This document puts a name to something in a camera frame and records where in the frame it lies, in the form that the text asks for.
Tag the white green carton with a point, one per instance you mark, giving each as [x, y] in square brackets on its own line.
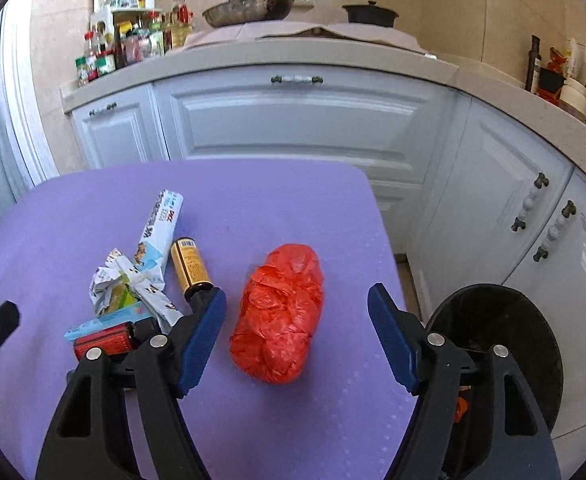
[110, 285]

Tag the dark oil bottle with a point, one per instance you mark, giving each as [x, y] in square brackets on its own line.
[532, 67]

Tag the narrow white cabinet door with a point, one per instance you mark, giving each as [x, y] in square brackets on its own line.
[123, 135]

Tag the purple table mat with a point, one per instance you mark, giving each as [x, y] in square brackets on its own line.
[273, 200]

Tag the brown bottle black cap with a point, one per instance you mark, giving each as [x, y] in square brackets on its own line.
[190, 265]

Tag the black lidded pot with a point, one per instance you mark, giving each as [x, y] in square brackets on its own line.
[370, 15]

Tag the red black kitchen appliance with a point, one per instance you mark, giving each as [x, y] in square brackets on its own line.
[550, 82]

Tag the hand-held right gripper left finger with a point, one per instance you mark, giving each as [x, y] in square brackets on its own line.
[203, 345]

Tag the metal wok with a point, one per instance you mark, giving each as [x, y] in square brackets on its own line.
[253, 10]

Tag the red plastic bag bundle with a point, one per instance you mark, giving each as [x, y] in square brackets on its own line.
[278, 315]

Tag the black trash bin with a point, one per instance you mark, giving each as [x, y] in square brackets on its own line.
[503, 310]

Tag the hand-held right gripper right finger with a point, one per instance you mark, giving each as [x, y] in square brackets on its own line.
[393, 340]

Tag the white jar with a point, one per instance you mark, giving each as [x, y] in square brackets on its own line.
[573, 97]

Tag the white spice rack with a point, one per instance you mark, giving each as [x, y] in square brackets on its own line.
[128, 10]

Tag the teal sachet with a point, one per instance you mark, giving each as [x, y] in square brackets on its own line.
[108, 321]

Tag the small red bottle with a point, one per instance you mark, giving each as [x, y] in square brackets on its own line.
[105, 342]

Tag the white door frame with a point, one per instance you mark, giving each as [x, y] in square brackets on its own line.
[28, 110]

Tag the grey stove cover cloth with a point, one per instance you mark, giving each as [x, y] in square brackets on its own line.
[363, 35]

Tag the white plastic packet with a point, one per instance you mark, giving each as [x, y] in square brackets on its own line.
[571, 57]

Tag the group of condiment bottles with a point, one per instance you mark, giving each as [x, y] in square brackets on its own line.
[128, 45]

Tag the orange plastic bag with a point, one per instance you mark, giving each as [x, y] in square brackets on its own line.
[461, 410]

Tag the white blue toothpaste tube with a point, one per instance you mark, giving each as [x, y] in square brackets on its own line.
[160, 225]

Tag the wide white cabinet door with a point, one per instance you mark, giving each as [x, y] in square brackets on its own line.
[298, 130]

